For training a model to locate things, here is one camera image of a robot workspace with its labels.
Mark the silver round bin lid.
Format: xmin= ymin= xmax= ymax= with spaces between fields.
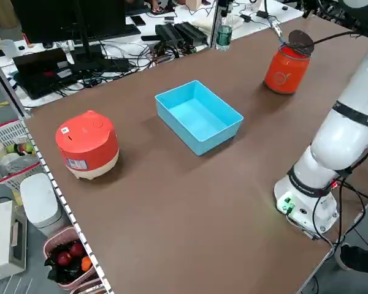
xmin=288 ymin=29 xmax=315 ymax=56

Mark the blue plastic tray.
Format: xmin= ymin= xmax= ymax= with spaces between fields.
xmin=155 ymin=80 xmax=245 ymax=156

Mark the green plastic bottle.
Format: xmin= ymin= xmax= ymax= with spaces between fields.
xmin=216 ymin=12 xmax=234 ymax=52

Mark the orange cylindrical bin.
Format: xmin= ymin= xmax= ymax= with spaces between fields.
xmin=263 ymin=45 xmax=311 ymax=95

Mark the pink waste bin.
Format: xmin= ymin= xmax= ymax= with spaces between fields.
xmin=42 ymin=225 xmax=96 ymax=291

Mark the black bin bag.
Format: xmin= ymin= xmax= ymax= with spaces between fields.
xmin=44 ymin=241 xmax=90 ymax=284

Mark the red and cream rice cooker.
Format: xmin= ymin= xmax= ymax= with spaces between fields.
xmin=55 ymin=110 xmax=120 ymax=181

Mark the black keyboard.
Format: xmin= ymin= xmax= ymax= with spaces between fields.
xmin=101 ymin=23 xmax=142 ymax=40

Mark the black monitor stand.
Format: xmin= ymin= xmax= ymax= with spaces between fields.
xmin=72 ymin=0 xmax=112 ymax=70

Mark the red apple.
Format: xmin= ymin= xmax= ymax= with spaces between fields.
xmin=56 ymin=251 xmax=73 ymax=266
xmin=69 ymin=242 xmax=85 ymax=257

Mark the white rounded appliance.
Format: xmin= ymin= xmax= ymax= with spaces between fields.
xmin=20 ymin=173 xmax=63 ymax=237

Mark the black laptop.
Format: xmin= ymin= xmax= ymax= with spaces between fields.
xmin=12 ymin=47 xmax=79 ymax=100

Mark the pink and white basket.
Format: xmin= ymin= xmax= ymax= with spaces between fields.
xmin=0 ymin=119 xmax=43 ymax=184

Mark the black computer monitor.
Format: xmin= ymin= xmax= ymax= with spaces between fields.
xmin=10 ymin=0 xmax=126 ymax=44

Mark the white plastic cup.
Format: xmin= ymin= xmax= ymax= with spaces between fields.
xmin=0 ymin=39 xmax=17 ymax=59

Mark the white box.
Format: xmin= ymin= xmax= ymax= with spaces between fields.
xmin=0 ymin=200 xmax=28 ymax=278

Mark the black shoe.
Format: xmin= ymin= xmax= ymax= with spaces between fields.
xmin=339 ymin=244 xmax=368 ymax=272

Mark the aluminium table edge rail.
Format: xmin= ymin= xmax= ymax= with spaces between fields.
xmin=23 ymin=118 xmax=115 ymax=294

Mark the black base cable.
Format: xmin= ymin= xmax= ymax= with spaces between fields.
xmin=312 ymin=179 xmax=368 ymax=249

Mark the black cable with plug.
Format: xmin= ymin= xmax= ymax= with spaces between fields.
xmin=263 ymin=0 xmax=285 ymax=45

